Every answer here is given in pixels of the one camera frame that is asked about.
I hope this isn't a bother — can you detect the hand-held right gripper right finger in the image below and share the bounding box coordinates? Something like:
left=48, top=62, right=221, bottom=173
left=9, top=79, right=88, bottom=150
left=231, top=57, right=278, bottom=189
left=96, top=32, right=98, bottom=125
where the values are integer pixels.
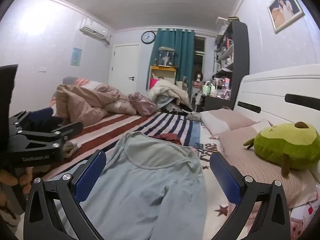
left=209, top=151, right=292, bottom=240

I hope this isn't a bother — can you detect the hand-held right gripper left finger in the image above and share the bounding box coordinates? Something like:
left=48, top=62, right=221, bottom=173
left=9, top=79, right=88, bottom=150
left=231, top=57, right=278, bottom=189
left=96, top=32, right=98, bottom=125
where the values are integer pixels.
left=24, top=149, right=108, bottom=240

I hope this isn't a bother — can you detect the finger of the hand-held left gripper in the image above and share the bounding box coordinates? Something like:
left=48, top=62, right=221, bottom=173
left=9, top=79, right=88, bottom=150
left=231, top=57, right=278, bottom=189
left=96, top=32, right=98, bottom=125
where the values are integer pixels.
left=9, top=109, right=54, bottom=133
left=7, top=121, right=83, bottom=168

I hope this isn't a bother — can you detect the light blue shirt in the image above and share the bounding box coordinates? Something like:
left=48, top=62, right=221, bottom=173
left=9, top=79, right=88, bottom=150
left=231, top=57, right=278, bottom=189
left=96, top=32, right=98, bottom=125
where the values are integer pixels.
left=54, top=131, right=208, bottom=240

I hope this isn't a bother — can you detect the person's left hand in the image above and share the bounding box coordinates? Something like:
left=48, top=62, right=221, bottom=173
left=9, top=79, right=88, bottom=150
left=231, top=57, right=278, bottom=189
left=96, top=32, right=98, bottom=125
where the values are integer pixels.
left=0, top=166, right=35, bottom=195

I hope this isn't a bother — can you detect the pink pillow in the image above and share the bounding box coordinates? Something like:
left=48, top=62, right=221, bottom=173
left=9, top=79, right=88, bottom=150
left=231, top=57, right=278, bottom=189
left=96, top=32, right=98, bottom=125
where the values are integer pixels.
left=219, top=120, right=320, bottom=209
left=200, top=107, right=257, bottom=137

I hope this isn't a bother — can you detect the dark navy clothing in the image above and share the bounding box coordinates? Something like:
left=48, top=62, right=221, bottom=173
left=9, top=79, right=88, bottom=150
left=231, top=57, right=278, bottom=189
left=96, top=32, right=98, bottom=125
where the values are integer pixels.
left=27, top=107, right=64, bottom=130

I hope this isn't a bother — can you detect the olive knitted garment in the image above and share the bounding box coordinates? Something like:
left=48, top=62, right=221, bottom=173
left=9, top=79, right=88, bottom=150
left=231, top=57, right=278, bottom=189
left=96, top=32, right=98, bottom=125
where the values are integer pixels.
left=61, top=141, right=82, bottom=158

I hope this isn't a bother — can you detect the striped blanket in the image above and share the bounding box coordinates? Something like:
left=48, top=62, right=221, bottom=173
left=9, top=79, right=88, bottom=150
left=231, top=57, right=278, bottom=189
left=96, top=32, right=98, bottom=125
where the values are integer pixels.
left=42, top=110, right=250, bottom=240

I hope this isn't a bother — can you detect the green avocado plush toy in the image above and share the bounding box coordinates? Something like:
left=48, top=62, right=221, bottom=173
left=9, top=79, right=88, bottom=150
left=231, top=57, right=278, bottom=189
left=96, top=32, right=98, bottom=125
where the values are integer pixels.
left=244, top=122, right=320, bottom=177

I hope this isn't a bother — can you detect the dark red garment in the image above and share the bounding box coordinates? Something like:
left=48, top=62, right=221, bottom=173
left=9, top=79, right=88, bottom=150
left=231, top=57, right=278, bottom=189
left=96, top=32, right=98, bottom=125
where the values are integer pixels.
left=156, top=133, right=182, bottom=145

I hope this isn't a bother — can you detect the dark grey desk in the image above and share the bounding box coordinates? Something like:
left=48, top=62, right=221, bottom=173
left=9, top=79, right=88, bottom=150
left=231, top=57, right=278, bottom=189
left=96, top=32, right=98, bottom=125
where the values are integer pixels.
left=200, top=94, right=235, bottom=112

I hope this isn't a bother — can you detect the striped pillow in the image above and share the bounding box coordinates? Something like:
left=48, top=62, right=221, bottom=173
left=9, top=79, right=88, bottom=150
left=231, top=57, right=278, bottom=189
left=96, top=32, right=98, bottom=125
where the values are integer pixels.
left=62, top=76, right=99, bottom=88

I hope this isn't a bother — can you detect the pink satin cloth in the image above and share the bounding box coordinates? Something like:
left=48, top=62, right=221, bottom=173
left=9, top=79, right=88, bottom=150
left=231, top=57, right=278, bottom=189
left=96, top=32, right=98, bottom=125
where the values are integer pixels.
left=127, top=92, right=157, bottom=117

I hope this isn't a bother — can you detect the floral bed sheet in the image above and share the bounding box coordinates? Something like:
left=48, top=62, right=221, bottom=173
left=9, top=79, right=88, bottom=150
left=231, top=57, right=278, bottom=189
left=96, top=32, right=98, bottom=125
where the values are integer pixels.
left=290, top=200, right=320, bottom=240

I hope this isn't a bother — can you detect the white bed headboard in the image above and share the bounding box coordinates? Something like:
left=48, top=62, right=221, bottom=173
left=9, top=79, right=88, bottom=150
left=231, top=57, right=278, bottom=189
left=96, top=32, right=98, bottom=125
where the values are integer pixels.
left=232, top=64, right=320, bottom=143

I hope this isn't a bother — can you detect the white air conditioner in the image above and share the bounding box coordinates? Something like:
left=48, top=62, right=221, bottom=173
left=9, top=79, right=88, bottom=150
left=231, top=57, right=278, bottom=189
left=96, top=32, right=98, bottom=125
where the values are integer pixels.
left=79, top=18, right=110, bottom=42

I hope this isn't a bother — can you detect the cream blanket pile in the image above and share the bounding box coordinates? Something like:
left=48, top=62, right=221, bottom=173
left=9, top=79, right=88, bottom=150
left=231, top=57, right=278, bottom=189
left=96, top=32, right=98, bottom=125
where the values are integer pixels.
left=148, top=79, right=190, bottom=105

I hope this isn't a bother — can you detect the white door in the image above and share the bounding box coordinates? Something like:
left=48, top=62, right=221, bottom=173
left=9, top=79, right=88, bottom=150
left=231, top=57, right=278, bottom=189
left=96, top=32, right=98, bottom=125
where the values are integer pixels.
left=110, top=44, right=140, bottom=93

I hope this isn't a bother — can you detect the dark grey bookshelf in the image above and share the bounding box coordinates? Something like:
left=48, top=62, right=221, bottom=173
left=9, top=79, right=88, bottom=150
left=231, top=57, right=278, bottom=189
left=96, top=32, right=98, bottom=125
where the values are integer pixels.
left=214, top=20, right=250, bottom=110

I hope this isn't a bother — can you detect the teal curtain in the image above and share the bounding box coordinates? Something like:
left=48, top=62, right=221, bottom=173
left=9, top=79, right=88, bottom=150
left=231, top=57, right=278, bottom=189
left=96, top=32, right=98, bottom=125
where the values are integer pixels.
left=149, top=28, right=195, bottom=100

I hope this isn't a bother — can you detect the yellow shelf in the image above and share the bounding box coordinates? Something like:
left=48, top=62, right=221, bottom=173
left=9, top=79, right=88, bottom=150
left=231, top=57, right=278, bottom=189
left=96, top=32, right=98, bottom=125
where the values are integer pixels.
left=149, top=65, right=178, bottom=92

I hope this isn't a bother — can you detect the window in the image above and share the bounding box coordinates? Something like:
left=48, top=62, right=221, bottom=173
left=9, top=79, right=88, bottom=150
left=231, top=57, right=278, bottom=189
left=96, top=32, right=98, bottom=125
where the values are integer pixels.
left=194, top=36, right=207, bottom=68

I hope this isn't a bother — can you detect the small wall poster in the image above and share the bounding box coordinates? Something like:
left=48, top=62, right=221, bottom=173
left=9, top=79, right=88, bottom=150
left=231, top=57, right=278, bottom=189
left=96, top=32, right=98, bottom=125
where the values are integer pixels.
left=71, top=47, right=83, bottom=67

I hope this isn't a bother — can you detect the round wall clock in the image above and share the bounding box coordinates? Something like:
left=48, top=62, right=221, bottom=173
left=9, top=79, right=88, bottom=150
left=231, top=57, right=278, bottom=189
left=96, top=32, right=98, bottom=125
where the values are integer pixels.
left=141, top=31, right=156, bottom=44

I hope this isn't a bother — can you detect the framed wall photo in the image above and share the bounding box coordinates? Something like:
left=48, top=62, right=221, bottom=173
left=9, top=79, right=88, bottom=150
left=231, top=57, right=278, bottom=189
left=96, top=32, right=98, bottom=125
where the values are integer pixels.
left=267, top=0, right=305, bottom=34

